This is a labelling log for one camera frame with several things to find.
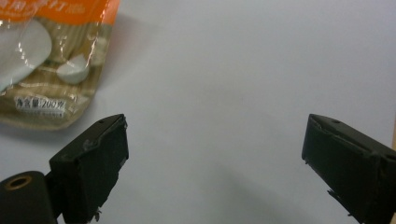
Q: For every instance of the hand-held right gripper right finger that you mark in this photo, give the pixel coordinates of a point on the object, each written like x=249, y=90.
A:
x=351, y=165

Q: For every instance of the orange and tan food packet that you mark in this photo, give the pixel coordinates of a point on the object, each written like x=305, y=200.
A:
x=59, y=59

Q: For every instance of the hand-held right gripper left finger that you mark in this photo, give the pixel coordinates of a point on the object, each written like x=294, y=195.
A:
x=90, y=168

